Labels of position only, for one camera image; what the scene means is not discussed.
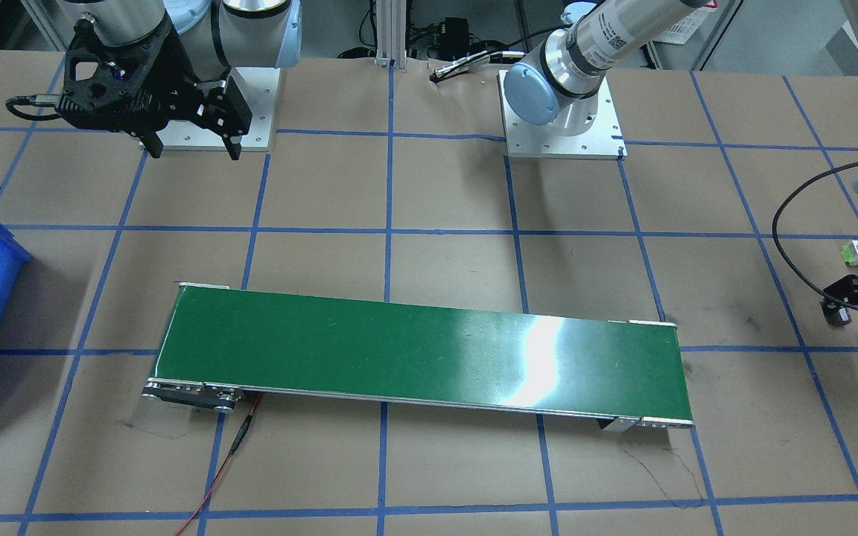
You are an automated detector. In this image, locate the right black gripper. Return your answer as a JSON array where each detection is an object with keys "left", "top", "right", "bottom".
[{"left": 54, "top": 13, "right": 251, "bottom": 162}]

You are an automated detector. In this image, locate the black capacitor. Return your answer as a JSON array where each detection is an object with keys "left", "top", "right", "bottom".
[{"left": 822, "top": 304, "right": 851, "bottom": 327}]

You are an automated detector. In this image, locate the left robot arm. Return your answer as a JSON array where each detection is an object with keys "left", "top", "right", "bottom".
[{"left": 501, "top": 1, "right": 858, "bottom": 327}]

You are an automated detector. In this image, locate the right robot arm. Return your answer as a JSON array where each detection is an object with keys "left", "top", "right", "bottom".
[{"left": 48, "top": 1, "right": 302, "bottom": 160}]

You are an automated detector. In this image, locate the green conveyor belt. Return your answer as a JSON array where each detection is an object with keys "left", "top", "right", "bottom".
[{"left": 143, "top": 284, "right": 694, "bottom": 432}]

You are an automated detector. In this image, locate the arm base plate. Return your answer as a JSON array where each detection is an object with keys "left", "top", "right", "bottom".
[
  {"left": 157, "top": 67, "right": 283, "bottom": 153},
  {"left": 498, "top": 71, "right": 629, "bottom": 160}
]

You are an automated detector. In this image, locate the aluminium frame post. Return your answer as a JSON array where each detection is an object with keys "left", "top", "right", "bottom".
[{"left": 375, "top": 0, "right": 408, "bottom": 70}]

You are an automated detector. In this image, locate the red black wire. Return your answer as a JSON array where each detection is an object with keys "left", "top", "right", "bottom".
[{"left": 174, "top": 395, "right": 263, "bottom": 536}]

